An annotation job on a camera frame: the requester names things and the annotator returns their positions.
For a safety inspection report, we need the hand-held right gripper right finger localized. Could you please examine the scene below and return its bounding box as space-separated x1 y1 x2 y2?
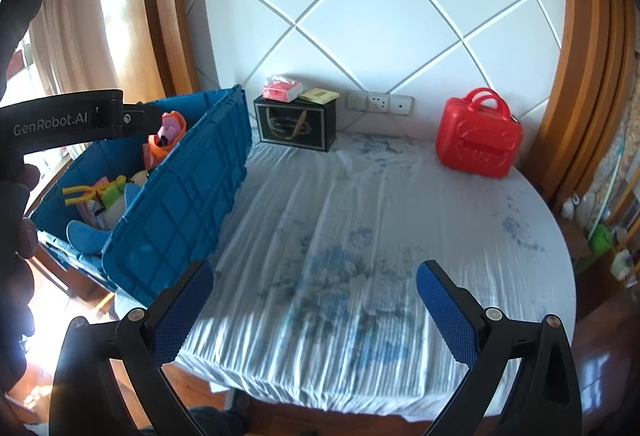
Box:
416 259 584 436

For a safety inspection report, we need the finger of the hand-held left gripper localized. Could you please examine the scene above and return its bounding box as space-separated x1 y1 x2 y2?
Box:
120 100 169 138

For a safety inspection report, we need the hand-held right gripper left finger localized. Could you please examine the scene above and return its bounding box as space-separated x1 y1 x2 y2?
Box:
49 260 216 436

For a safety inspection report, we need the orange-dressed pig plush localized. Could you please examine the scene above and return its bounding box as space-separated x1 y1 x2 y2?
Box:
144 110 188 167

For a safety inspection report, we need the yellow plastic toy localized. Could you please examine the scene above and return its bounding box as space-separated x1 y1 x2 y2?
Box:
61 183 106 207

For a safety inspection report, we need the blue plastic crate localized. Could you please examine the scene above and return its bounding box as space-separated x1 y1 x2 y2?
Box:
27 85 253 309

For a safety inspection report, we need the light blue boomerang toy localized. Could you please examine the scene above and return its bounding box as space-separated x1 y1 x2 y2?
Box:
66 219 113 257

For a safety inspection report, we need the person's left hand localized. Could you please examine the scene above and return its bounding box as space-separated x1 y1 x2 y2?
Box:
0 152 42 397

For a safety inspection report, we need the green toy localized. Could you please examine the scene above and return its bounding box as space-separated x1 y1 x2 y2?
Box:
97 176 126 209

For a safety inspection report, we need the light curtain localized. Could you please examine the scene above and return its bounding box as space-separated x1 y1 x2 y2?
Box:
15 0 126 157

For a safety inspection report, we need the red tissue pack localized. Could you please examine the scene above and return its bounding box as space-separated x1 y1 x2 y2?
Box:
261 75 307 103

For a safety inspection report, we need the black gift box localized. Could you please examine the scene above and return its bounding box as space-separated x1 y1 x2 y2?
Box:
252 94 341 152

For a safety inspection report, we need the white bag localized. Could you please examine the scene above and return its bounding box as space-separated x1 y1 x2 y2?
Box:
562 196 593 222

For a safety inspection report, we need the green bag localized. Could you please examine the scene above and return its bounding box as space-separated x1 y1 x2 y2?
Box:
587 223 616 252

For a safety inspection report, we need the yellow flat box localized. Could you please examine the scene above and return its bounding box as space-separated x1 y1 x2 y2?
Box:
299 87 341 104

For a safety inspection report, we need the red hard-shell suitcase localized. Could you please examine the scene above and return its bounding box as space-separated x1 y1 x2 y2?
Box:
435 87 524 180

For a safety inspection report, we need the white padded headboard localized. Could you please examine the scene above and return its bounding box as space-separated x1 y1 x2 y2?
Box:
177 0 571 142

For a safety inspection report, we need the wooden headboard frame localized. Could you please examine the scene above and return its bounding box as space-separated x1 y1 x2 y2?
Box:
97 0 640 217

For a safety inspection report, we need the white single-hole wall outlet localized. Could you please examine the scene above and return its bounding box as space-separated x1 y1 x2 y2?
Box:
389 94 415 116

